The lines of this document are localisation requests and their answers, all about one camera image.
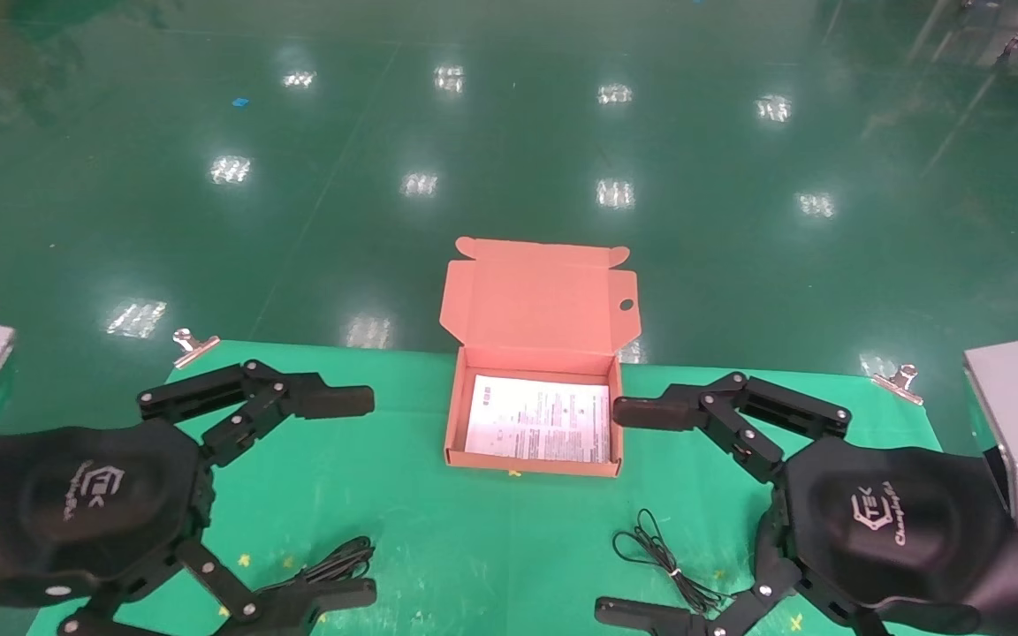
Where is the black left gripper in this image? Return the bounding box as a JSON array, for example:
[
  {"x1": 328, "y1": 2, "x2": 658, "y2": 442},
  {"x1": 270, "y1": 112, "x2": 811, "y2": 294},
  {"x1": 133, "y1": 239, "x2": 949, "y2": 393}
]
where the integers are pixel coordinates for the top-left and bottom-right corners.
[{"x1": 0, "y1": 360, "x2": 378, "y2": 636}]

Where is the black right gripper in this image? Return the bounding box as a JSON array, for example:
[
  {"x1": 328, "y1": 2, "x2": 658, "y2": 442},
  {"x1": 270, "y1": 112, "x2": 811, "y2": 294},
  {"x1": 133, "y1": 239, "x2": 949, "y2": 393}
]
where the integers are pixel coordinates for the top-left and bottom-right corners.
[{"x1": 612, "y1": 371, "x2": 1018, "y2": 636}]

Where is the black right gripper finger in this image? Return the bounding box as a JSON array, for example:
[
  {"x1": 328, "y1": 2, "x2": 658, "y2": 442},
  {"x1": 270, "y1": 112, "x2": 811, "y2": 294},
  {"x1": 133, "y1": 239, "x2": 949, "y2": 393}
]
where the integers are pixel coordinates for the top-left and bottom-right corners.
[{"x1": 595, "y1": 508, "x2": 890, "y2": 636}]

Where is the thin black cable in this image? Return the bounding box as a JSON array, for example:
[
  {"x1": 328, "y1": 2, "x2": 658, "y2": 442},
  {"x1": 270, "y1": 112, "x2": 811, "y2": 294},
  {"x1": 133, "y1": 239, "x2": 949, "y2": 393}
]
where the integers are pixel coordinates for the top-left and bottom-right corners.
[{"x1": 612, "y1": 509, "x2": 731, "y2": 615}]

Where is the black data cable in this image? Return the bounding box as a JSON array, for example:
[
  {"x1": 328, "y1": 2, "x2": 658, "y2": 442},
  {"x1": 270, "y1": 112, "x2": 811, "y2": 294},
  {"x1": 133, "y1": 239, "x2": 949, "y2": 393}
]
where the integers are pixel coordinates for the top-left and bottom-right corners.
[{"x1": 257, "y1": 536, "x2": 376, "y2": 593}]

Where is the orange cardboard box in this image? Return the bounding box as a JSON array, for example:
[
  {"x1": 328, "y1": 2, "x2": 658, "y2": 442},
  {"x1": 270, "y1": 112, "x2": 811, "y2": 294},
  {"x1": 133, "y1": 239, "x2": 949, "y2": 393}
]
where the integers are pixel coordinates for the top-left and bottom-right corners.
[{"x1": 438, "y1": 236, "x2": 642, "y2": 479}]

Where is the white printed leaflet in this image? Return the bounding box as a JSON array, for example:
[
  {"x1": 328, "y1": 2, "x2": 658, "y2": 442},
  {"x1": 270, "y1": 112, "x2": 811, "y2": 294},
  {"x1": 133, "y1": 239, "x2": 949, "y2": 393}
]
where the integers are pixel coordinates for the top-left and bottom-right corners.
[{"x1": 465, "y1": 375, "x2": 611, "y2": 463}]

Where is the green table mat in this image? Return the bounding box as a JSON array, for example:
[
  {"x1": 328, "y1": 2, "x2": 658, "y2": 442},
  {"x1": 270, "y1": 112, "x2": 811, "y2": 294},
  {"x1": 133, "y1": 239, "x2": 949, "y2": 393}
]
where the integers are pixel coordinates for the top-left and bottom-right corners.
[{"x1": 27, "y1": 340, "x2": 1018, "y2": 636}]

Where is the metal binder clip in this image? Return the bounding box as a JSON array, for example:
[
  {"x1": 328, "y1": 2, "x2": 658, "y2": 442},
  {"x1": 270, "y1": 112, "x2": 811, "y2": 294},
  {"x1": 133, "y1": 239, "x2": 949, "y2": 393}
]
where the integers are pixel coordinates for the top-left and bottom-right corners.
[
  {"x1": 172, "y1": 329, "x2": 221, "y2": 368},
  {"x1": 871, "y1": 363, "x2": 924, "y2": 406}
]

